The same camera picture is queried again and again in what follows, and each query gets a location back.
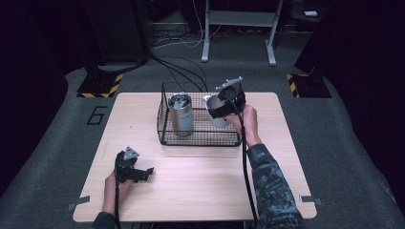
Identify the white metal stand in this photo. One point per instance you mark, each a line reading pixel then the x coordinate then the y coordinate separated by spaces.
pixel 238 19

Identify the small white box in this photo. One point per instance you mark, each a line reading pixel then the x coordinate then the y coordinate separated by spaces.
pixel 310 13

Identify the person's left hand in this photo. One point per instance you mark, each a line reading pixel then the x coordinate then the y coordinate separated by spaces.
pixel 111 194

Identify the black base with striped edge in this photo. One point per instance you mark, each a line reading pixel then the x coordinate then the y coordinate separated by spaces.
pixel 308 86
pixel 100 85

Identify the person's right hand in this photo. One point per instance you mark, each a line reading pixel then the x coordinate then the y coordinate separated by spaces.
pixel 250 124

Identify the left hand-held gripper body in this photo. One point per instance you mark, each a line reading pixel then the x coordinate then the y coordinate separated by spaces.
pixel 125 167

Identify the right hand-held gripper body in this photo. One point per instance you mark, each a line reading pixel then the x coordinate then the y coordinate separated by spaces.
pixel 232 97

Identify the steel tumbler with lid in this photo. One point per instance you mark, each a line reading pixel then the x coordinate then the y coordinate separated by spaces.
pixel 181 117

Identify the black cabinet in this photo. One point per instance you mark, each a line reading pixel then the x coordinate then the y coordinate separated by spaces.
pixel 117 31

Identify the grey tape strip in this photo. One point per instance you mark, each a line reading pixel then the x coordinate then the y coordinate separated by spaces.
pixel 79 202
pixel 310 199

